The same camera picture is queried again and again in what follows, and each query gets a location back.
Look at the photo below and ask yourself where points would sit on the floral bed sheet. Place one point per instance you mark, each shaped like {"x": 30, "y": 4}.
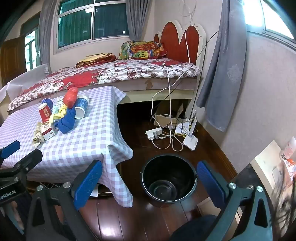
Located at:
{"x": 120, "y": 73}

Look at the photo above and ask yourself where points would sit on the red plastic bag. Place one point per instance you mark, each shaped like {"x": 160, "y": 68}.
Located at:
{"x": 70, "y": 97}

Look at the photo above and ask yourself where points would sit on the cardboard box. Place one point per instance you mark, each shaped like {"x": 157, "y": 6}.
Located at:
{"x": 163, "y": 119}

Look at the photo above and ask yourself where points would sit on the red white small carton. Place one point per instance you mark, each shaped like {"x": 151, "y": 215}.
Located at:
{"x": 48, "y": 130}

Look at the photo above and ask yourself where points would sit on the white cloth cover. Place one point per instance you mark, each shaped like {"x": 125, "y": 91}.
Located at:
{"x": 20, "y": 80}

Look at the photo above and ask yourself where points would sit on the large sliding window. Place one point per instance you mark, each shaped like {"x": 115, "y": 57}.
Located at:
{"x": 92, "y": 23}

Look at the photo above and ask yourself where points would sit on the person's dark clothing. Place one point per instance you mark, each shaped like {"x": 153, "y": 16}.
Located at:
{"x": 198, "y": 228}

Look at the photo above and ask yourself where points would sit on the blue paper cup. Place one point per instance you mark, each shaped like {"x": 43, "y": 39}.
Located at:
{"x": 81, "y": 104}
{"x": 47, "y": 102}

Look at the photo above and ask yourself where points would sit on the yellow red folded blanket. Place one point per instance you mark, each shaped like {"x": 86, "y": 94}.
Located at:
{"x": 97, "y": 59}

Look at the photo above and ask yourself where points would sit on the white power strip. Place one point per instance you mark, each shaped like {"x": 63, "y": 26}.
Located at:
{"x": 153, "y": 133}

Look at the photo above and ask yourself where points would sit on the yellow towel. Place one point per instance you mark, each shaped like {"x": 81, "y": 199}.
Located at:
{"x": 59, "y": 114}

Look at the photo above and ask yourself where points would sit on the green framed window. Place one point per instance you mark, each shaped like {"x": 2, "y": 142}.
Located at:
{"x": 31, "y": 44}

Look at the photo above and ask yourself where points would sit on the white cabinet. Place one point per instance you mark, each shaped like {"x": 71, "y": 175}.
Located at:
{"x": 266, "y": 169}

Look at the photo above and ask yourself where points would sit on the person's left hand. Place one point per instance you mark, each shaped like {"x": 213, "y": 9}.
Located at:
{"x": 17, "y": 209}

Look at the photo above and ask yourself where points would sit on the beige crumpled cloth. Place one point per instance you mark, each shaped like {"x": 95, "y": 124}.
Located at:
{"x": 37, "y": 136}

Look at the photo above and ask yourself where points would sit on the colourful pillow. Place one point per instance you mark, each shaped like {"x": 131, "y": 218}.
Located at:
{"x": 141, "y": 49}

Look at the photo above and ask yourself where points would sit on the dark shaggy cloth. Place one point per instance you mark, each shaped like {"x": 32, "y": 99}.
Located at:
{"x": 285, "y": 204}

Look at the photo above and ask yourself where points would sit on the bright corner window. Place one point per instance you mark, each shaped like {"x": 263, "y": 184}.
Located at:
{"x": 270, "y": 16}

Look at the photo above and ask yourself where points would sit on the white router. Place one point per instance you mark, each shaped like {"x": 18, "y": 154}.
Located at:
{"x": 190, "y": 140}

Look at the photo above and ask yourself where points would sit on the orange printed paper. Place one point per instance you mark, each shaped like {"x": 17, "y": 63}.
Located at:
{"x": 288, "y": 153}

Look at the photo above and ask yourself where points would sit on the red paper cup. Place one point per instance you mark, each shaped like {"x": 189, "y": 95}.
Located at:
{"x": 44, "y": 112}

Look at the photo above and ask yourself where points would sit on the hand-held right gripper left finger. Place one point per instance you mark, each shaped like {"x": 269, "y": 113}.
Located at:
{"x": 89, "y": 184}

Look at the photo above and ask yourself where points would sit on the blue cloth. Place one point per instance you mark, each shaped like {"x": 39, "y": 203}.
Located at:
{"x": 67, "y": 121}

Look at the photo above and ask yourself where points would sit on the grey patterned curtain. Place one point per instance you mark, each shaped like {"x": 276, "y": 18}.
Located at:
{"x": 224, "y": 69}

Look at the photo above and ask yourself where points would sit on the checkered tablecloth table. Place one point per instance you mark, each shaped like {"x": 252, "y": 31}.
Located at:
{"x": 81, "y": 143}

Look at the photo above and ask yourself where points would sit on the white network box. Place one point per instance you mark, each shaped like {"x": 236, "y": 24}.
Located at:
{"x": 181, "y": 128}

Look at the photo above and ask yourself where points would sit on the black plastic bucket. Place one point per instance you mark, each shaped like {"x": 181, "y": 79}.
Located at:
{"x": 157, "y": 171}

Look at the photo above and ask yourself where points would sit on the brown wooden door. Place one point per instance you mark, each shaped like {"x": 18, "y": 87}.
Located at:
{"x": 12, "y": 58}

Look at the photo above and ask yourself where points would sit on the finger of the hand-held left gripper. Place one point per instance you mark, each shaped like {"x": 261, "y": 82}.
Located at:
{"x": 29, "y": 160}
{"x": 10, "y": 148}

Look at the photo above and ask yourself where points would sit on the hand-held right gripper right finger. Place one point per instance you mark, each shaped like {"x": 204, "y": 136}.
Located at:
{"x": 211, "y": 185}

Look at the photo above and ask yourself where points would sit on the red white headboard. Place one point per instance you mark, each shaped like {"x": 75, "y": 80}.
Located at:
{"x": 172, "y": 44}

